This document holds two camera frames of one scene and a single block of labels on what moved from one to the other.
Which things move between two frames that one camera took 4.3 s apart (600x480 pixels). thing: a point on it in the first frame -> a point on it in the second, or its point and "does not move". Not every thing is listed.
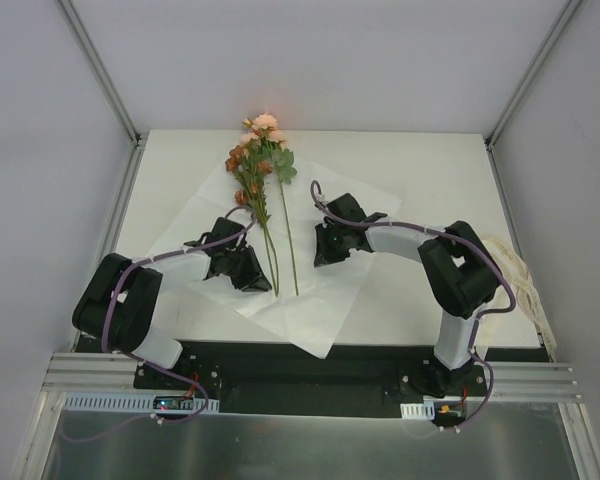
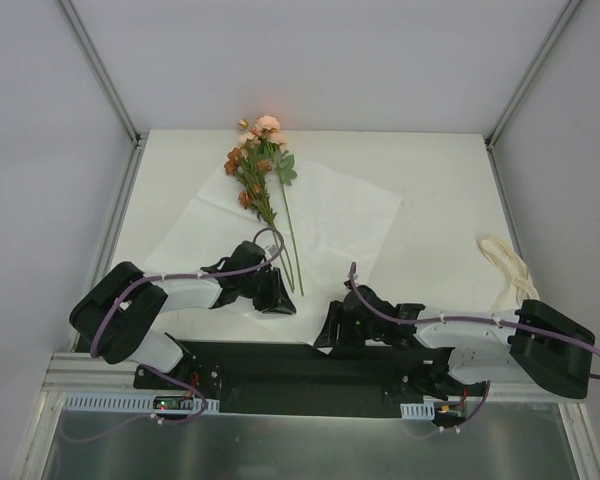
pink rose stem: x=265 y=132 does not move
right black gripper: x=331 y=240 -> x=340 y=323
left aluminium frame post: x=100 y=70 does not move
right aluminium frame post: x=557 y=28 does not move
